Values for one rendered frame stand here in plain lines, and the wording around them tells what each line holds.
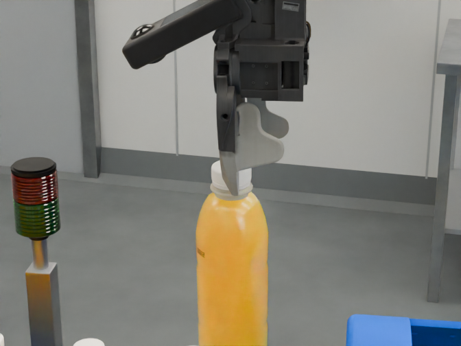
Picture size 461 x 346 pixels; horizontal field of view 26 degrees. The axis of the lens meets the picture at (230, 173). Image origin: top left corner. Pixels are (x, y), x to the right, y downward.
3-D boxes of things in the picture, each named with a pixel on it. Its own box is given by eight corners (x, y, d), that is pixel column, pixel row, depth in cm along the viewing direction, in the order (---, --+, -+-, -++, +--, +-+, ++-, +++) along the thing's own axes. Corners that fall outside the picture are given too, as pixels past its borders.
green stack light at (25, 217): (53, 239, 140) (51, 206, 138) (9, 237, 140) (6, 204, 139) (66, 221, 146) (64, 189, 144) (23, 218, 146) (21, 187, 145)
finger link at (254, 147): (282, 204, 92) (283, 105, 90) (218, 202, 93) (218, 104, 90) (285, 196, 95) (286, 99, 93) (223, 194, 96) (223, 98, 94)
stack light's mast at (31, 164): (55, 277, 142) (48, 173, 136) (13, 275, 143) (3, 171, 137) (68, 258, 148) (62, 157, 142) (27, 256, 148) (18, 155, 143)
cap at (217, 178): (238, 176, 100) (238, 160, 99) (258, 190, 97) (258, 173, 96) (204, 185, 98) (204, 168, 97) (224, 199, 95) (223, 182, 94)
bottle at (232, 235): (244, 323, 109) (243, 167, 102) (279, 354, 104) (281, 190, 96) (187, 342, 106) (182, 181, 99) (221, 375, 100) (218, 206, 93)
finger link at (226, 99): (232, 154, 90) (233, 57, 88) (216, 154, 90) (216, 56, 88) (239, 145, 94) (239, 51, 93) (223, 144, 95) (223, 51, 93)
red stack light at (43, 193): (51, 206, 138) (49, 180, 136) (6, 204, 139) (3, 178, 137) (64, 189, 144) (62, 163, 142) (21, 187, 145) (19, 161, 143)
